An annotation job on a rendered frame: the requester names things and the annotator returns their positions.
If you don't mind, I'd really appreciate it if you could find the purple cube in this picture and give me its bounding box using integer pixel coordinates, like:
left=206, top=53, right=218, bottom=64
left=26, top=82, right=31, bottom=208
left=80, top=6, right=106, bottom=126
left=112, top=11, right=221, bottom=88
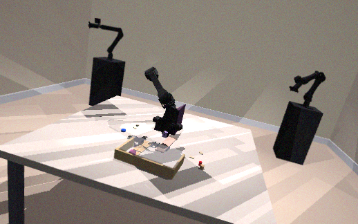
left=162, top=131, right=168, bottom=138

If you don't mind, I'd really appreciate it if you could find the tan open-top wooden box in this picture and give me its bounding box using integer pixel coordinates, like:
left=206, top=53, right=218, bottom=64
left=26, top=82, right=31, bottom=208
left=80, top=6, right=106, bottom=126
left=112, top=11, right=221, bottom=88
left=113, top=135, right=186, bottom=179

